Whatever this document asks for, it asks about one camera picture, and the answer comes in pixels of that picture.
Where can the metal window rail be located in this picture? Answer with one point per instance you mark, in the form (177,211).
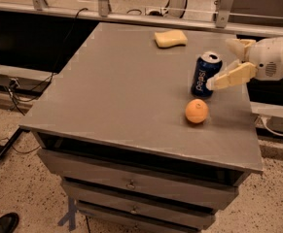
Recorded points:
(200,14)

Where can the black shoe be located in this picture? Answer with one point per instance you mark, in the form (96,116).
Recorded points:
(9,223)

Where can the black tripod leg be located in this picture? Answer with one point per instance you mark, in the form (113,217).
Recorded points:
(4,149)

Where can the orange fruit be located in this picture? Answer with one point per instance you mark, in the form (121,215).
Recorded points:
(196,111)

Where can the blue pepsi can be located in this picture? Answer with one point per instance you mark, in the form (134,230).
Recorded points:
(207,65)

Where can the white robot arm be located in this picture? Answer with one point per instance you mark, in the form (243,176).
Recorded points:
(261,60)

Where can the yellow sponge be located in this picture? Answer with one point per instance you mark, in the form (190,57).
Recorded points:
(170,39)

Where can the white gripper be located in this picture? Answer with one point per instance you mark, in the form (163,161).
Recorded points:
(267,58)

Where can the grey drawer cabinet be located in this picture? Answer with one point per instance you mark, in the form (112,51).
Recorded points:
(112,125)

